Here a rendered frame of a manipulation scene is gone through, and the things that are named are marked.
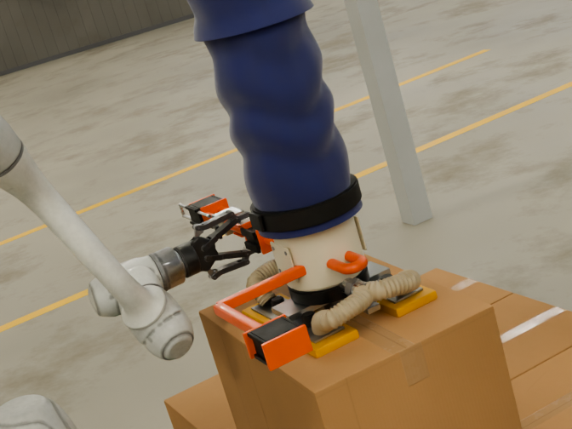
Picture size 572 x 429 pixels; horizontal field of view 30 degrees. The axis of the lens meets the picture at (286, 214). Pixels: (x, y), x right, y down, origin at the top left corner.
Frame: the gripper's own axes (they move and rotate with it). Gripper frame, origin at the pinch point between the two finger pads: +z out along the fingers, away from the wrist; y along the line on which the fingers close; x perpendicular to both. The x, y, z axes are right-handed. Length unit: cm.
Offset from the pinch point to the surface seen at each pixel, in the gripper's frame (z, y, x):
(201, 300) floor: 64, 112, -273
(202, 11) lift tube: -11, -54, 34
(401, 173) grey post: 178, 83, -242
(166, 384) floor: 14, 112, -196
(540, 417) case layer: 39, 57, 37
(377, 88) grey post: 178, 37, -243
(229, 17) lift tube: -8, -52, 39
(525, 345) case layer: 60, 57, 6
